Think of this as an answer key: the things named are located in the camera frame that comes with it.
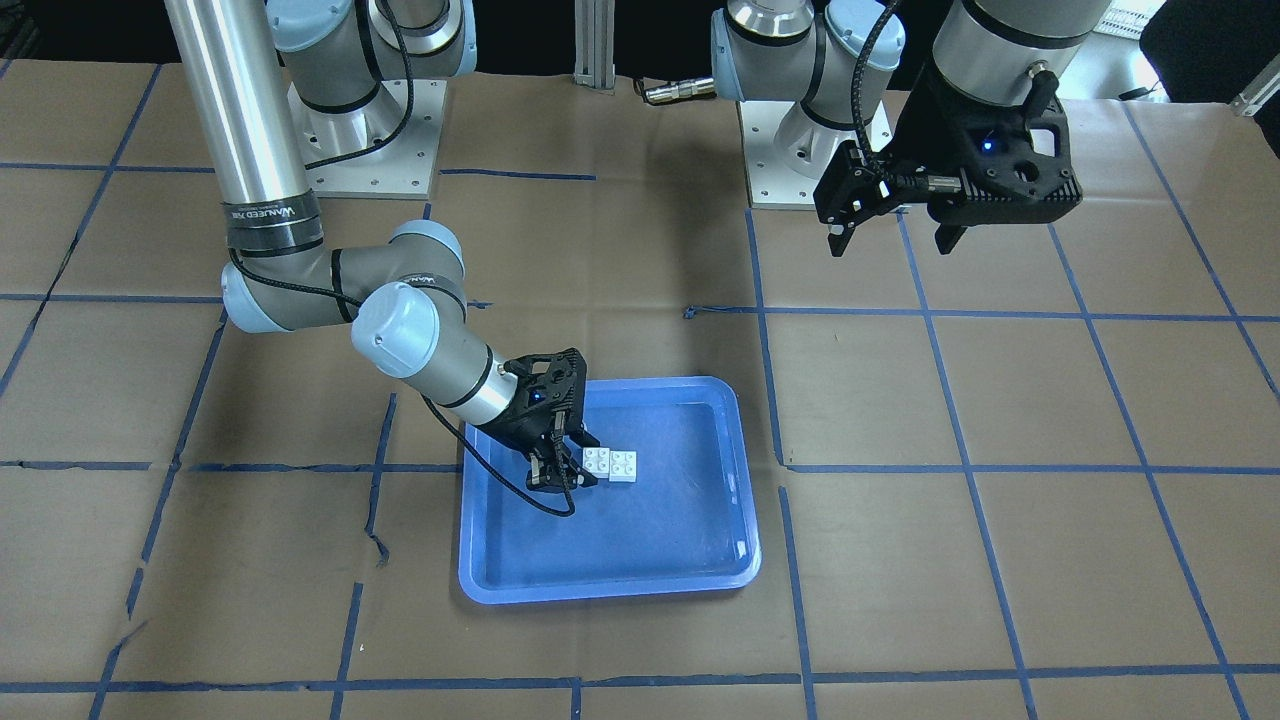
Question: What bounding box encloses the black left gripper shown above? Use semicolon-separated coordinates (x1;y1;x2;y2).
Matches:
813;65;1083;258

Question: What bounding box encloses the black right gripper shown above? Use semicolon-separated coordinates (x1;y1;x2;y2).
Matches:
488;348;603;493

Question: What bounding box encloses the white block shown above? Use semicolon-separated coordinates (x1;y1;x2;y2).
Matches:
608;448;639;486
580;447;612;480

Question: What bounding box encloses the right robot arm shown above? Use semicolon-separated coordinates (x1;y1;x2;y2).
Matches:
165;1;609;498

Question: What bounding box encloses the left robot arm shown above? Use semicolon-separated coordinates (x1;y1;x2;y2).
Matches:
710;1;1107;258

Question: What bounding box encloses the blue plastic tray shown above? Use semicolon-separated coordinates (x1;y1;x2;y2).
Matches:
458;375;762;605

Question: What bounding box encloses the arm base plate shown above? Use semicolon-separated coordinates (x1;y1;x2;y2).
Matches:
737;101;856;211
287;79;448;201

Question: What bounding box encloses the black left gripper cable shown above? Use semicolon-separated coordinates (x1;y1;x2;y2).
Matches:
850;0;901;176

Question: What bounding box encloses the silver cable connector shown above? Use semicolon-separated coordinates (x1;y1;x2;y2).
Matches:
634;77;716;108

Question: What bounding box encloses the aluminium frame post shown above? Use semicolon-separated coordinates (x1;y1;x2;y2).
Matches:
573;0;616;94

